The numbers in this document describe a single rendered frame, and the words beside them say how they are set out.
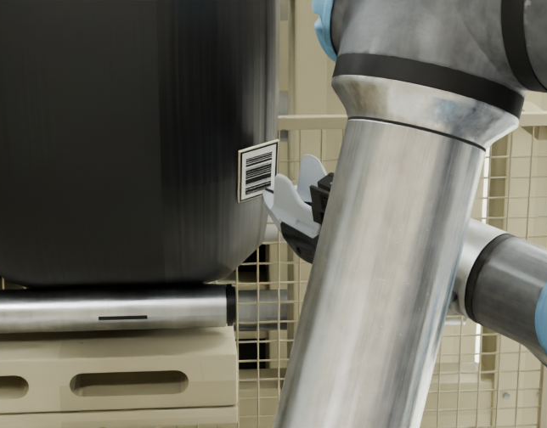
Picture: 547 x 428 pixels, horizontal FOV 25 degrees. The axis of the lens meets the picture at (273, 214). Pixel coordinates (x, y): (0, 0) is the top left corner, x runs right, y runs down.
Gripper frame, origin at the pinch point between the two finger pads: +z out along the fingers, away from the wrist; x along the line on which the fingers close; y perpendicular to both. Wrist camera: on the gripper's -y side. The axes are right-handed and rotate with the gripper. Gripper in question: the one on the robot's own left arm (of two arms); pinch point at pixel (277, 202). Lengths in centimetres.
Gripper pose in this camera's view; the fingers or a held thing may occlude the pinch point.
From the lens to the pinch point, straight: 113.7
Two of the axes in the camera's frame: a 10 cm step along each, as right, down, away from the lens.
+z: -7.1, -3.2, 6.3
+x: -6.9, 5.0, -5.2
